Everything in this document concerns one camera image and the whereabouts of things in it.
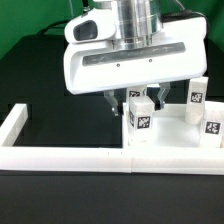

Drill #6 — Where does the black cable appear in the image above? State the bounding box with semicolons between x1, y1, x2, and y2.
37;19;73;36

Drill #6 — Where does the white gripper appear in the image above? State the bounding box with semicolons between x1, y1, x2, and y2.
64;17;207;116

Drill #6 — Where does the white U-shaped fence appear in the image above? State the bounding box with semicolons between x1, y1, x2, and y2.
0;104;224;175

